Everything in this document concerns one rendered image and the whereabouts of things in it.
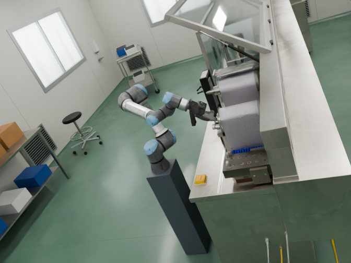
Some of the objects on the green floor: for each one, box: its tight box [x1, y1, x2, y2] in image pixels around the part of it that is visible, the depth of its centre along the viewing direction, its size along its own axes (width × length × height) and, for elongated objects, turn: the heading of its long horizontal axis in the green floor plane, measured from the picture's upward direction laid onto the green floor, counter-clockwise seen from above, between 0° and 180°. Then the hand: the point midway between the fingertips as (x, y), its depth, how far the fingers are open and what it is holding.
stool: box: [62, 112, 102, 155], centre depth 541 cm, size 55×53×62 cm
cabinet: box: [195, 193, 317, 263], centre depth 315 cm, size 252×64×86 cm, turn 19°
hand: (214, 120), depth 203 cm, fingers closed
